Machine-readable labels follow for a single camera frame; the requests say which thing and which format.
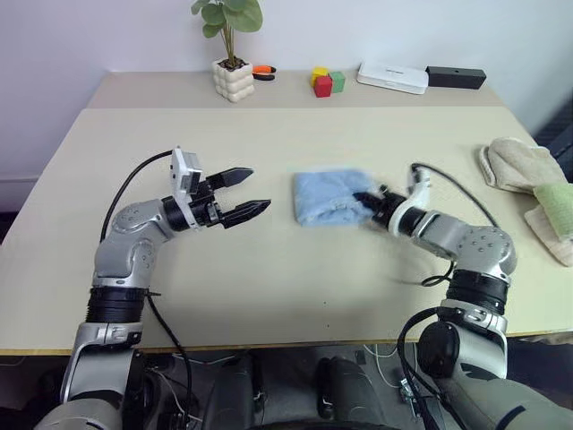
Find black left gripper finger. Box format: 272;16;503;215
221;198;273;231
206;166;255;190

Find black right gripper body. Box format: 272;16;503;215
371;188;407;226

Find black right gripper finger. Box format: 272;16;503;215
353;190;382;211

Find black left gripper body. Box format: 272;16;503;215
188;176;225;229

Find light blue cloth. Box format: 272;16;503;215
292;167;382;229

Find rolled beige towel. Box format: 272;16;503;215
477;136;570;195

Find flat beige towel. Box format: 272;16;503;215
523;204;573;268

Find light green cloth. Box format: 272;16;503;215
533;180;573;245

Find cream bubble plant pot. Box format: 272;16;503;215
210;56;257;105

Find red cube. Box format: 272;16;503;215
313;74;334;99

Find flat white box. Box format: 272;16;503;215
355;61;431;97

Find long black box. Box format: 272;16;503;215
424;64;488;91

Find green leafy plant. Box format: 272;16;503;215
189;0;265;69

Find dark rounded shape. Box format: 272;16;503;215
314;355;373;423
209;352;266;430

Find metal table clamp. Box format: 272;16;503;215
398;377;420;400

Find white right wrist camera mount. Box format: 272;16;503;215
385;167;434;237

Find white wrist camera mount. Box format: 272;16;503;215
169;144;207;229
385;167;434;237

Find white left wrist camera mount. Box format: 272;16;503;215
169;144;207;229

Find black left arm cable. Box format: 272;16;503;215
98;150;195;430

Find orange handled pliers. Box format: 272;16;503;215
251;64;278;83

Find thin white cable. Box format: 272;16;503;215
361;342;405;391

